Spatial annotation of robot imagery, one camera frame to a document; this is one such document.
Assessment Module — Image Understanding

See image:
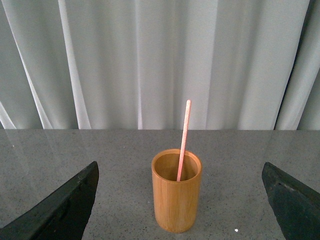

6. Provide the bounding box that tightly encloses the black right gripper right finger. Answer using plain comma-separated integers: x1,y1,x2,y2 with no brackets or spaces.
261,162,320,240

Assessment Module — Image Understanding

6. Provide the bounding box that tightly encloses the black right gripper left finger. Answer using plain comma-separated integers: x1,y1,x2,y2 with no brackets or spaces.
0,161,99,240

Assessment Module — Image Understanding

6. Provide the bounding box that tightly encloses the pink chopstick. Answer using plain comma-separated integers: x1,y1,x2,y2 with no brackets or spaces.
176,99,192,182

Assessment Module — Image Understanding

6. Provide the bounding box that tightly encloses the bamboo chopstick holder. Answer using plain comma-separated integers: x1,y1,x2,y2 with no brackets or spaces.
151,148,203,233

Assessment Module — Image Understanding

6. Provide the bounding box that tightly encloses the white curtain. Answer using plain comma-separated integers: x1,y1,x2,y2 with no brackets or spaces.
0,0,320,130

